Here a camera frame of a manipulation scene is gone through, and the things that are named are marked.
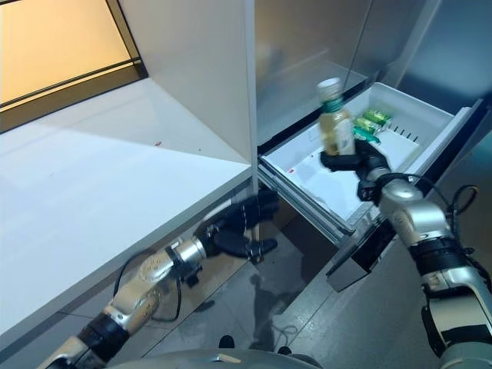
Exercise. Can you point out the black robot foot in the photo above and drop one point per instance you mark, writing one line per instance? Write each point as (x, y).
(227, 342)
(284, 350)

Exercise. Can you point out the orange window with black frame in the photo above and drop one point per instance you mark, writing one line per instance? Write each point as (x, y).
(57, 38)

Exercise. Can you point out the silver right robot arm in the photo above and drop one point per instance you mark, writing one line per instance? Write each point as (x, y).
(423, 215)

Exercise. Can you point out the white fridge drawer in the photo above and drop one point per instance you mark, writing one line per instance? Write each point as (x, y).
(307, 169)

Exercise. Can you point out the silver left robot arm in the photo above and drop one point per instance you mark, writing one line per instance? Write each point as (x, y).
(146, 276)

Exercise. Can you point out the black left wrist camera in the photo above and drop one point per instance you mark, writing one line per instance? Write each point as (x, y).
(193, 276)

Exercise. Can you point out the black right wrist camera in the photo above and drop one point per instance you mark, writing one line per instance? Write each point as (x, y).
(365, 190)

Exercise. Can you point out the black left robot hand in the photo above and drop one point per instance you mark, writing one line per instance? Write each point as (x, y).
(234, 227)

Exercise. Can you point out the stainless steel fridge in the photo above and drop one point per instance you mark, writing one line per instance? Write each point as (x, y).
(307, 46)

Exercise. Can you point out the tall white cabinet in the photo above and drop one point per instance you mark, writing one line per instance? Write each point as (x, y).
(192, 57)

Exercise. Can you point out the black right robot foot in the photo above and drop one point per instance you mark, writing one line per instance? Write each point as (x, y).
(284, 350)

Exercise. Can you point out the grey robot torso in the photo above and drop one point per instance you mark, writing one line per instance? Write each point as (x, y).
(215, 361)

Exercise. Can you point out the green drink can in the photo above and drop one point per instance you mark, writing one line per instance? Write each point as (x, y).
(376, 116)
(365, 135)
(365, 125)

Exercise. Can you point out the black left robot foot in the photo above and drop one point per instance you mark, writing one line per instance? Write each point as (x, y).
(227, 342)

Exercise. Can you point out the clear yellow drink bottle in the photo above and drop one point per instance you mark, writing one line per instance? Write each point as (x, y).
(338, 134)

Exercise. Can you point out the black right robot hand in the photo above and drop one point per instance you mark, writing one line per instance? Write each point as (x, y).
(365, 159)

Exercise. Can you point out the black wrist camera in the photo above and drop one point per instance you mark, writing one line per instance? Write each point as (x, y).
(365, 190)
(193, 276)

